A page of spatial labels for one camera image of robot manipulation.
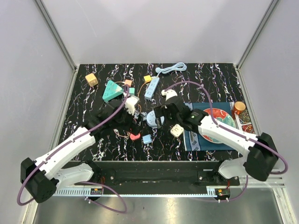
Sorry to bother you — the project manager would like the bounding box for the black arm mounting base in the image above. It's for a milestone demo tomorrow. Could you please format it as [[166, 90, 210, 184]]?
[[74, 160, 241, 196]]

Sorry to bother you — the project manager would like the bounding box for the dark blue patterned placemat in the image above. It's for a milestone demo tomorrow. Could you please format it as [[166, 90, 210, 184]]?
[[184, 102, 234, 151]]

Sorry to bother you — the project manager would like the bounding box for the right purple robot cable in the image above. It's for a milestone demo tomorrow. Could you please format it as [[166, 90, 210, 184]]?
[[163, 80, 288, 203]]

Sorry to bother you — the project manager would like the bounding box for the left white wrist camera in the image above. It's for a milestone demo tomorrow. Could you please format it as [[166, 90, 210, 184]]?
[[125, 96, 140, 115]]

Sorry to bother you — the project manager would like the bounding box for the orange thin charging cable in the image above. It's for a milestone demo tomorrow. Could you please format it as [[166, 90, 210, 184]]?
[[113, 81, 148, 138]]

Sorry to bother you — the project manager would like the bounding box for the yellow small charger plug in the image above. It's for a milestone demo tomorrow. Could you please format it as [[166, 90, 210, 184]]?
[[143, 75, 152, 83]]

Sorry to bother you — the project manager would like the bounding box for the silver metal fork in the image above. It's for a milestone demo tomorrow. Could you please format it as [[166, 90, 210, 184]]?
[[189, 131, 194, 142]]

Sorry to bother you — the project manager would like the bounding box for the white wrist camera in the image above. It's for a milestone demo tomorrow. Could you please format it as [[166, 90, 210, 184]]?
[[125, 96, 140, 115], [161, 89, 178, 101]]

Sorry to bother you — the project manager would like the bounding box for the colourful patterned coaster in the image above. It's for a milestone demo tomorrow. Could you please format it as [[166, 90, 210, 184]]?
[[233, 109, 256, 134]]

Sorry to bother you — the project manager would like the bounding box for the round light blue power socket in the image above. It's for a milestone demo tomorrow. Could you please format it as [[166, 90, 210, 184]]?
[[146, 110, 157, 128]]

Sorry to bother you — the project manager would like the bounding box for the white square plug adapter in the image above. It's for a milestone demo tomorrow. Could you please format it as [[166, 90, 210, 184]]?
[[170, 124, 184, 138]]

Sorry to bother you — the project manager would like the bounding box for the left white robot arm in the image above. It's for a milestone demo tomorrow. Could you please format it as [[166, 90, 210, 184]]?
[[21, 106, 144, 203]]

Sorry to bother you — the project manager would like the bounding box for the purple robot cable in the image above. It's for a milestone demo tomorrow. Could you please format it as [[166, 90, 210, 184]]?
[[163, 80, 288, 203], [16, 84, 131, 214]]

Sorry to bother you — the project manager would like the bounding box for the teal triangular power strip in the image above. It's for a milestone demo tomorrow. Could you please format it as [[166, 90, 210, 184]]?
[[102, 80, 124, 102]]

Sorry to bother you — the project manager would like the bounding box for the light blue long power strip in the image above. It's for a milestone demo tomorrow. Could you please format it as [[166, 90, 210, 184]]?
[[144, 77, 160, 100]]

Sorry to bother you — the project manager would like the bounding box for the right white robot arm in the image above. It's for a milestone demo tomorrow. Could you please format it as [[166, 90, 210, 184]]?
[[154, 103, 278, 185]]

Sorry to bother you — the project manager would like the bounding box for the copper metal cup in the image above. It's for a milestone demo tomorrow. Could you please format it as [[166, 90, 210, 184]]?
[[233, 101, 246, 115]]

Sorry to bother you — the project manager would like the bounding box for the red floral ceramic plate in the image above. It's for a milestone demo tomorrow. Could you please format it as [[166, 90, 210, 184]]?
[[201, 108, 236, 144]]

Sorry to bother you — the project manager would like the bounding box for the light blue coiled power cord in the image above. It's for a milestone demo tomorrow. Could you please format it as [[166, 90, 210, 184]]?
[[155, 62, 187, 77]]

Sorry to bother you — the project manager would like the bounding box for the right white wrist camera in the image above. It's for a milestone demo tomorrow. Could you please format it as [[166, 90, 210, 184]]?
[[161, 89, 178, 101]]

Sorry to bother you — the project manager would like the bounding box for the teal small charger plug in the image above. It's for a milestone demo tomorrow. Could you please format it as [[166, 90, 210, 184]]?
[[129, 87, 135, 96]]

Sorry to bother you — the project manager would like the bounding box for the pink square plug adapter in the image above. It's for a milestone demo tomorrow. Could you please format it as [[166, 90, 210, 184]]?
[[129, 133, 141, 141]]

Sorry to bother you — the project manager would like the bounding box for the light blue charger plug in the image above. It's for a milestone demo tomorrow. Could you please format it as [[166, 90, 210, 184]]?
[[142, 134, 152, 145]]

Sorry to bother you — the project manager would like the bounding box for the salmon small charger plug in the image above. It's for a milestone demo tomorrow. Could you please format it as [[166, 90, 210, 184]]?
[[124, 79, 133, 87]]

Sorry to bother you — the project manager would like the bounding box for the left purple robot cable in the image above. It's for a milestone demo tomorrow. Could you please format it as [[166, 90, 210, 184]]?
[[16, 84, 131, 214]]

